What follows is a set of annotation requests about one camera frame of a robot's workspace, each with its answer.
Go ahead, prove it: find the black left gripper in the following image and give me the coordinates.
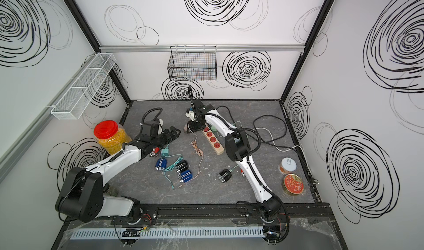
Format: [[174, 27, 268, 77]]
[[152, 126, 182, 149]]

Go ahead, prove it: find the pink charging cable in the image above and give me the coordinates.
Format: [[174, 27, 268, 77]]
[[190, 132, 204, 181]]

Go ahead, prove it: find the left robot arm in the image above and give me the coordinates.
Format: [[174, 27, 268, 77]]
[[55, 126, 181, 224]]

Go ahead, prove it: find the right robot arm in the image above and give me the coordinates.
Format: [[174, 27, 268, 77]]
[[186, 99, 282, 222]]

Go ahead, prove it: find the teal USB charger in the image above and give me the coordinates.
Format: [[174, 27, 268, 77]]
[[161, 147, 169, 156]]

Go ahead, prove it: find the beige power strip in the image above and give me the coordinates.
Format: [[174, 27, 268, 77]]
[[203, 126, 224, 156]]

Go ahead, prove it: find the clear jar of yellow flakes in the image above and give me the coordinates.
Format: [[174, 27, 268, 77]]
[[93, 120, 131, 155]]

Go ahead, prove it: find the white lidded container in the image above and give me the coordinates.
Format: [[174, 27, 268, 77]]
[[279, 157, 297, 174]]

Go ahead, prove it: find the red round tin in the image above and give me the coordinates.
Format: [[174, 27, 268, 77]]
[[282, 173, 304, 195]]

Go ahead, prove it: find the black power strip cord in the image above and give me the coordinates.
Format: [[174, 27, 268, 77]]
[[215, 105, 289, 145]]

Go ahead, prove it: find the bundled teal cable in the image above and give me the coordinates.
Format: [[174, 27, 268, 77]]
[[163, 153, 184, 189]]

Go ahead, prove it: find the black wire basket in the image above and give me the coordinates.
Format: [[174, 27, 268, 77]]
[[167, 51, 218, 81]]

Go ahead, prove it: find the aluminium wall rail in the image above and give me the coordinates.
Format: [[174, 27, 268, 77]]
[[99, 44, 305, 53]]

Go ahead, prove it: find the white wire shelf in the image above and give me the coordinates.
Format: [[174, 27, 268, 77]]
[[51, 53, 116, 120]]

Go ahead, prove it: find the white slotted cable duct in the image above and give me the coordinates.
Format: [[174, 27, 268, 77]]
[[70, 226, 265, 240]]

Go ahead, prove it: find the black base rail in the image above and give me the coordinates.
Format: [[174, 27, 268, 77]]
[[112, 201, 336, 225]]

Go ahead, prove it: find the black corner frame post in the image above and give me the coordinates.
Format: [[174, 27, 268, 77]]
[[63, 0, 131, 105]]

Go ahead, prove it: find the right black corner post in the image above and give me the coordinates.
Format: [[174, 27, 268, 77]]
[[279, 0, 335, 103]]

